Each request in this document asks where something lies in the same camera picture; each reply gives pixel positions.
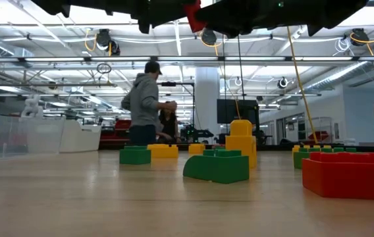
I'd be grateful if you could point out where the small red block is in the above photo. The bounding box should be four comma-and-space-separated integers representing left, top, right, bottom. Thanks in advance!
183, 0, 207, 34

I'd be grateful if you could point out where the yellow rectangular block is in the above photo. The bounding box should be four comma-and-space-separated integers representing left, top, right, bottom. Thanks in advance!
146, 143, 179, 159

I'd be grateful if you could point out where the tall yellow block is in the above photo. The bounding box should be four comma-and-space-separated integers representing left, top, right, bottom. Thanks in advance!
225, 119, 258, 170

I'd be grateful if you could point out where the person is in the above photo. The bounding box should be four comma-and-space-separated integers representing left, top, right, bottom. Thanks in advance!
120, 61, 178, 146
156, 108, 182, 144

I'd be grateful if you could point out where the black monitor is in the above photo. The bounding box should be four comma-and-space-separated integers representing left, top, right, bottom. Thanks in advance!
216, 98, 259, 125

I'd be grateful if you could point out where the yellow hanging cable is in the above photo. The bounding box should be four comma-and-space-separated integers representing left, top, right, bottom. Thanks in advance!
286, 26, 319, 145

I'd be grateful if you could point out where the green rectangular block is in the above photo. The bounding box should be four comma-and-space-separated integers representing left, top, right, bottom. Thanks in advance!
119, 145, 152, 165

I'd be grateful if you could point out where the green block with curved side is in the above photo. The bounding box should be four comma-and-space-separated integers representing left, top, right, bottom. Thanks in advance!
182, 149, 250, 184

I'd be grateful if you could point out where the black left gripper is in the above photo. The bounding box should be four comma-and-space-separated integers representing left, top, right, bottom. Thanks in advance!
30, 0, 201, 34

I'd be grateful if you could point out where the black metal table frame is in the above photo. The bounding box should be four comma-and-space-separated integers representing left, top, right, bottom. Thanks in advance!
98, 142, 374, 154

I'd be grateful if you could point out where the black camera rig frame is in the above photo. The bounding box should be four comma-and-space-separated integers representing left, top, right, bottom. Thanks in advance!
156, 81, 196, 128

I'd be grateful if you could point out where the red cart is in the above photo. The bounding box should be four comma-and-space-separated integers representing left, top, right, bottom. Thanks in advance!
307, 130, 329, 142

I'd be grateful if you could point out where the red cabinet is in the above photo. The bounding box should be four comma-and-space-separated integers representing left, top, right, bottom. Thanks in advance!
99, 118, 132, 149

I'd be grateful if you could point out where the thin black hanging cable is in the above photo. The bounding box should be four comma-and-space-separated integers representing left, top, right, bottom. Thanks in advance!
222, 34, 227, 101

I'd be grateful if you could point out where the long yellow block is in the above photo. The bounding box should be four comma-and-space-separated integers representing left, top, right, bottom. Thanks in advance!
292, 144, 333, 155
188, 143, 206, 155

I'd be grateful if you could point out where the white column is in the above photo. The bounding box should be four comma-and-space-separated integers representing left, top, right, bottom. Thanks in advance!
194, 67, 221, 144

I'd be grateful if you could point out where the black cable ring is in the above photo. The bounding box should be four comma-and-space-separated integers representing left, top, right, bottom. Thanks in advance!
96, 63, 113, 74

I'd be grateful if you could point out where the long green block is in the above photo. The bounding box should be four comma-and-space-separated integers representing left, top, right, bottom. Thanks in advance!
293, 147, 358, 170

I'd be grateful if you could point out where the white plastic bin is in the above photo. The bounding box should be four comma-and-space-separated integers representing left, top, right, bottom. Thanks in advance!
25, 117, 103, 154

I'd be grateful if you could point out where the long ceiling light bar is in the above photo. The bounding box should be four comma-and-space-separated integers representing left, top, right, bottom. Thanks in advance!
0, 55, 374, 63

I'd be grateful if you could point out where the black background robot station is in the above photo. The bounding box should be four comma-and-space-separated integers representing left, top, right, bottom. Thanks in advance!
180, 124, 214, 143

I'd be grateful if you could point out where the long red block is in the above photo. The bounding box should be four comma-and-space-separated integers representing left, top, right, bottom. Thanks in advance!
302, 151, 374, 201

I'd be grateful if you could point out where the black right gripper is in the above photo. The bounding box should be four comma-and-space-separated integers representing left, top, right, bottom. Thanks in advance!
195, 0, 369, 39

